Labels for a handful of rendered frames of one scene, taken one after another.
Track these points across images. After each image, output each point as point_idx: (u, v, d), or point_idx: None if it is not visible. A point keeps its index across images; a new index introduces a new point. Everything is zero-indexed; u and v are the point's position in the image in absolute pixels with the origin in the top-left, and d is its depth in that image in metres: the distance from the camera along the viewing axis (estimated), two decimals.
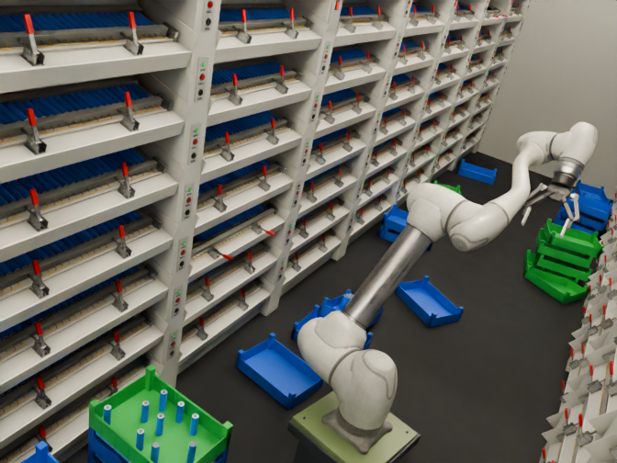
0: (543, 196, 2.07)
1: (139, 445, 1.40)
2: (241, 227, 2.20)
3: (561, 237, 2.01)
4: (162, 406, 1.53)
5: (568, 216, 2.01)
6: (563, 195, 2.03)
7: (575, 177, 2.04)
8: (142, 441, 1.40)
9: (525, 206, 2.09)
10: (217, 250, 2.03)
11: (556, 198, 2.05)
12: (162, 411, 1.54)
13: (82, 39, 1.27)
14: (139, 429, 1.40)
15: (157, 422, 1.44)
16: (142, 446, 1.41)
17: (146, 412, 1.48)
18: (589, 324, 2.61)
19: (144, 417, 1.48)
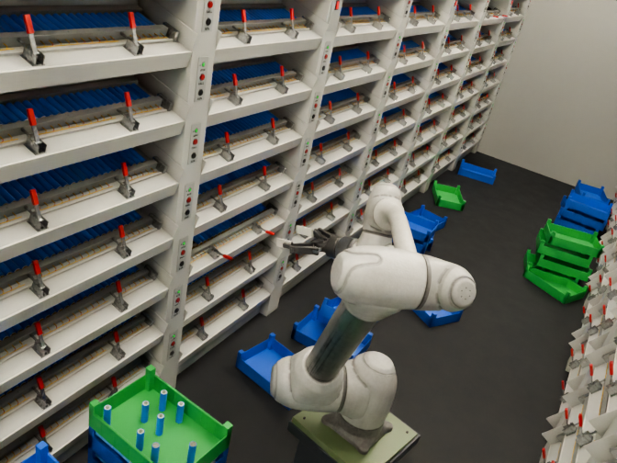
0: None
1: (139, 445, 1.40)
2: (241, 227, 2.20)
3: (297, 230, 2.10)
4: (162, 406, 1.53)
5: (314, 236, 2.06)
6: None
7: None
8: (142, 441, 1.40)
9: (289, 248, 1.95)
10: (217, 250, 2.03)
11: None
12: (162, 411, 1.54)
13: (82, 39, 1.27)
14: (139, 429, 1.40)
15: (157, 422, 1.45)
16: (142, 446, 1.41)
17: (146, 412, 1.48)
18: (589, 324, 2.61)
19: (144, 417, 1.48)
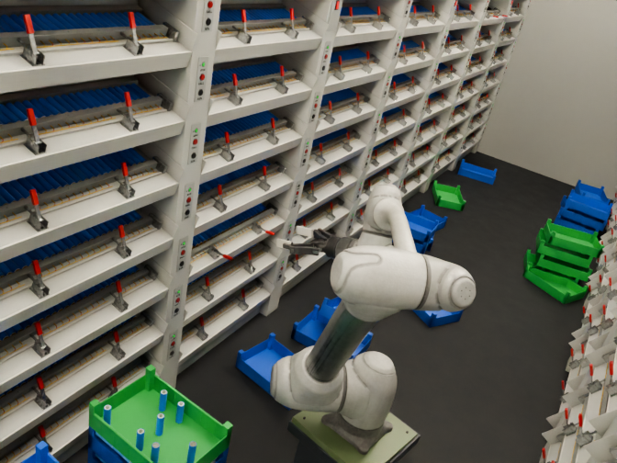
0: None
1: (139, 445, 1.40)
2: (241, 227, 2.20)
3: (297, 231, 2.10)
4: (162, 406, 1.53)
5: (314, 236, 2.06)
6: None
7: None
8: (142, 441, 1.40)
9: (289, 248, 1.95)
10: (217, 250, 2.03)
11: None
12: (162, 411, 1.54)
13: (82, 39, 1.27)
14: (139, 429, 1.40)
15: (157, 422, 1.45)
16: (142, 446, 1.41)
17: (193, 239, 2.05)
18: (589, 324, 2.61)
19: None
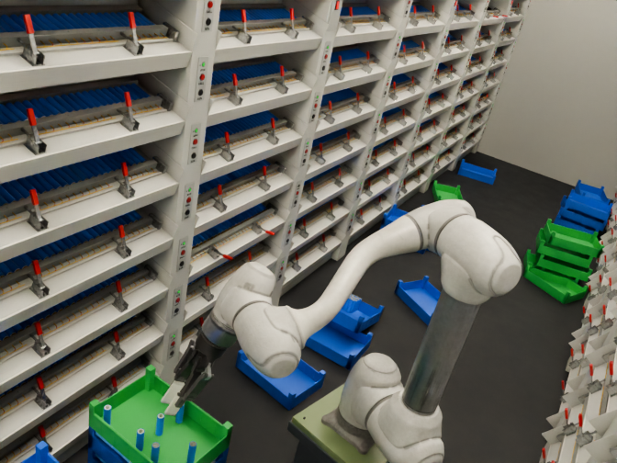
0: (200, 376, 1.40)
1: (139, 445, 1.40)
2: (241, 227, 2.20)
3: (167, 401, 1.46)
4: None
5: (185, 378, 1.44)
6: None
7: None
8: (142, 441, 1.40)
9: (185, 400, 1.40)
10: (217, 250, 2.03)
11: None
12: None
13: (82, 39, 1.27)
14: (139, 429, 1.40)
15: (157, 422, 1.45)
16: (142, 446, 1.41)
17: (193, 239, 2.05)
18: (589, 324, 2.61)
19: None
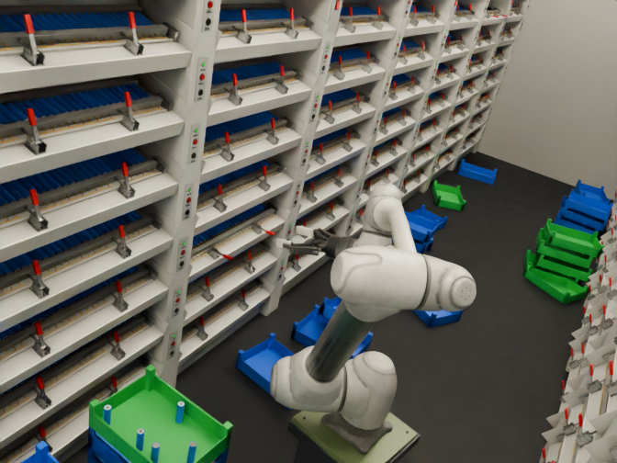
0: None
1: (139, 445, 1.40)
2: (241, 227, 2.20)
3: (297, 230, 2.10)
4: None
5: (314, 236, 2.06)
6: None
7: None
8: (142, 441, 1.40)
9: (289, 248, 1.95)
10: (217, 250, 2.03)
11: None
12: None
13: (82, 39, 1.27)
14: (139, 429, 1.40)
15: None
16: (142, 446, 1.41)
17: (193, 239, 2.05)
18: (589, 324, 2.61)
19: None
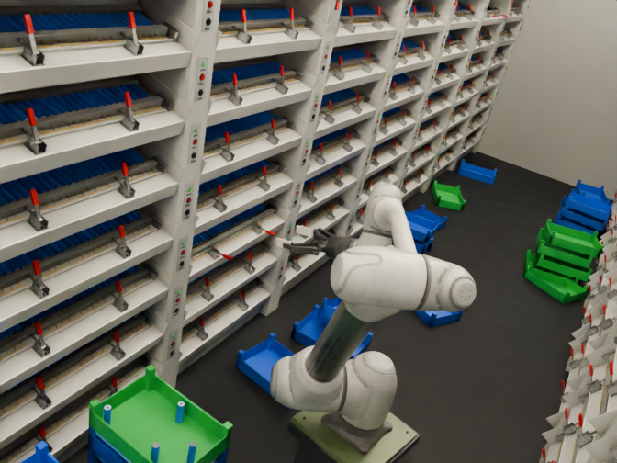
0: None
1: None
2: (241, 227, 2.20)
3: (297, 230, 2.10)
4: None
5: (314, 236, 2.06)
6: None
7: None
8: None
9: (289, 248, 1.95)
10: (217, 250, 2.03)
11: None
12: None
13: (82, 39, 1.27)
14: None
15: None
16: None
17: (193, 239, 2.05)
18: (589, 324, 2.61)
19: None
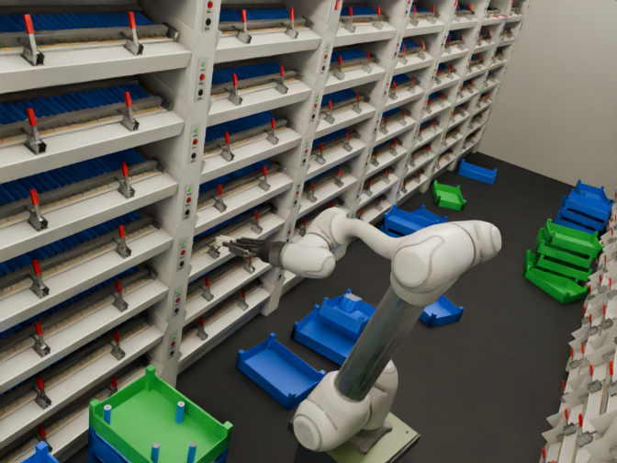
0: None
1: None
2: (237, 224, 2.21)
3: None
4: None
5: None
6: None
7: None
8: None
9: (229, 246, 1.97)
10: (214, 248, 2.04)
11: None
12: None
13: (82, 39, 1.27)
14: None
15: None
16: None
17: None
18: (589, 324, 2.61)
19: None
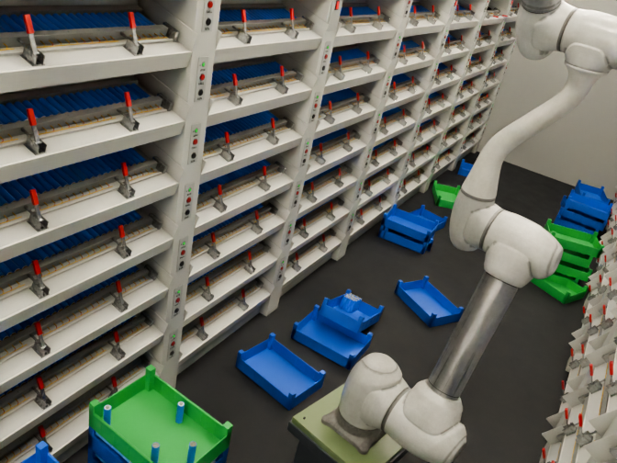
0: None
1: None
2: (237, 224, 2.21)
3: None
4: None
5: None
6: None
7: None
8: None
9: None
10: (212, 249, 2.04)
11: None
12: None
13: (82, 39, 1.27)
14: None
15: None
16: None
17: None
18: (589, 324, 2.61)
19: None
